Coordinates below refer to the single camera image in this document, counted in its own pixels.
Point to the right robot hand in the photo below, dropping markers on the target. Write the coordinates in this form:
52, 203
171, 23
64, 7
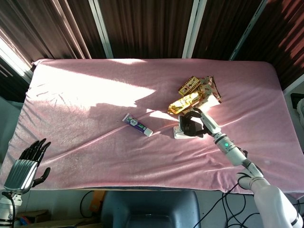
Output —
210, 123

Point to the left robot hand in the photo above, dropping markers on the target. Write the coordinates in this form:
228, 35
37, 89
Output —
21, 173

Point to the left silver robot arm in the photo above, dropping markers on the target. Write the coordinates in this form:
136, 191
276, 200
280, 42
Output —
7, 209

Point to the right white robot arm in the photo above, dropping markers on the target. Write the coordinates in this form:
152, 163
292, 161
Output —
234, 154

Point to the patterned foil snack bag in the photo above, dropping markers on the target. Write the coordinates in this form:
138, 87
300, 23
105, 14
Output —
210, 92

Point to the gold foil snack package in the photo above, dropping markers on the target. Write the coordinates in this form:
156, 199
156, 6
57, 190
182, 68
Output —
183, 103

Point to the brown printed snack box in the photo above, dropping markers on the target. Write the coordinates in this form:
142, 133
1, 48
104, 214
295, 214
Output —
189, 86

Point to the brown cardboard box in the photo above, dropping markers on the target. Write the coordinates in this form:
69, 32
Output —
47, 219

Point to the purple white toothpaste tube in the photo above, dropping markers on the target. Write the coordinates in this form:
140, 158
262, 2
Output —
135, 123

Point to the pink fleece blanket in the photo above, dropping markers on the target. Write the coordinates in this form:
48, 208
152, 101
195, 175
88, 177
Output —
95, 154

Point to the orange paper bag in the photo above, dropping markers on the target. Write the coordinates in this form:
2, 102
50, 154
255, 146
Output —
96, 200

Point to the white side cabinet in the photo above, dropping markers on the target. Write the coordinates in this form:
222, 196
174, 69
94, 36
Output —
294, 123

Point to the dark brown partition panel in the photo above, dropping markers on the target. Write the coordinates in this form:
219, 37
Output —
147, 26
285, 42
223, 26

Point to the blue grey chair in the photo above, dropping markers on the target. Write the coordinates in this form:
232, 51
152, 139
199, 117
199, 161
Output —
147, 209

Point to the brown striped curtain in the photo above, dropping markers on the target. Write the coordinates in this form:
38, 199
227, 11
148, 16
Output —
42, 31

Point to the white partition post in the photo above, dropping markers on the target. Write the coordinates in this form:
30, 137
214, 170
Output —
248, 31
192, 28
102, 28

